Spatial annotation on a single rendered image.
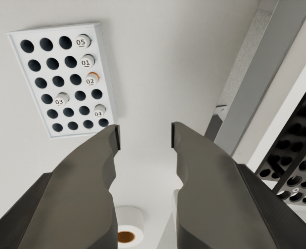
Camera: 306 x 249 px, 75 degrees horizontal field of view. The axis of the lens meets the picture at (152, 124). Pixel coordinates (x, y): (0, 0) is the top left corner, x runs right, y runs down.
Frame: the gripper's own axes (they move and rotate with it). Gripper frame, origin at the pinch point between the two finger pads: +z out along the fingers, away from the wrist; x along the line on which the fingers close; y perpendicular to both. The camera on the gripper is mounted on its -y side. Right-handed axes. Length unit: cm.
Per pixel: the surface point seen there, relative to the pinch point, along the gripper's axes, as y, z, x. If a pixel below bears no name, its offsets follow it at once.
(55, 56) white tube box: -2.1, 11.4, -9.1
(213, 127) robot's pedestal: 49, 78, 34
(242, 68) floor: 23, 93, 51
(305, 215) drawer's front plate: 20.9, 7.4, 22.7
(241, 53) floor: 15, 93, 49
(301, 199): 9.3, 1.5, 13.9
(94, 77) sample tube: 0.0, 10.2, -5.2
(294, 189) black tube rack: 7.8, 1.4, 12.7
